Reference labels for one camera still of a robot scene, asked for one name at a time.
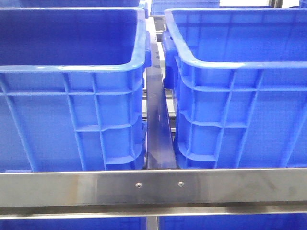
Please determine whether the lower right blue crate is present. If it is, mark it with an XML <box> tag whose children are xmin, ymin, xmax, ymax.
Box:
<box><xmin>159</xmin><ymin>214</ymin><xmax>307</xmax><ymax>230</ymax></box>

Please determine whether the left blue plastic crate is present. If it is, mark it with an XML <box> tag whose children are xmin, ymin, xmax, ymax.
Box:
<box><xmin>0</xmin><ymin>8</ymin><xmax>151</xmax><ymax>173</ymax></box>

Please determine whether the lower left blue crate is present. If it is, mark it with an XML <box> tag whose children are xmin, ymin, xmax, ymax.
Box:
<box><xmin>0</xmin><ymin>217</ymin><xmax>146</xmax><ymax>230</ymax></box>

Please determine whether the far left blue crate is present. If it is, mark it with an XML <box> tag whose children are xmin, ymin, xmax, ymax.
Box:
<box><xmin>0</xmin><ymin>0</ymin><xmax>148</xmax><ymax>9</ymax></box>

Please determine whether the stainless steel front rail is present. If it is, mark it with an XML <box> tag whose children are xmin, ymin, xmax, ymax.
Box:
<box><xmin>0</xmin><ymin>168</ymin><xmax>307</xmax><ymax>219</ymax></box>

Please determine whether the far centre blue crate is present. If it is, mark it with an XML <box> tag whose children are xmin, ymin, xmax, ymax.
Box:
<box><xmin>150</xmin><ymin>0</ymin><xmax>220</xmax><ymax>16</ymax></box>

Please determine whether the blue plastic crate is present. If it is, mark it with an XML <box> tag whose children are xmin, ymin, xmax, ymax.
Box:
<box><xmin>0</xmin><ymin>8</ymin><xmax>151</xmax><ymax>173</ymax></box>
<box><xmin>163</xmin><ymin>8</ymin><xmax>307</xmax><ymax>169</ymax></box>

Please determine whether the right blue plastic crate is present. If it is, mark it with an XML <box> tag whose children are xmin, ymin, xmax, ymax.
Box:
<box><xmin>163</xmin><ymin>8</ymin><xmax>307</xmax><ymax>169</ymax></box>

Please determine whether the steel centre divider bar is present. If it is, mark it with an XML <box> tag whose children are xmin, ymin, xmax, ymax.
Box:
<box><xmin>146</xmin><ymin>17</ymin><xmax>177</xmax><ymax>169</ymax></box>

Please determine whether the steel vertical post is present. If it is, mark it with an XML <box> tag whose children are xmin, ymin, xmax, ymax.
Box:
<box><xmin>146</xmin><ymin>216</ymin><xmax>160</xmax><ymax>230</ymax></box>

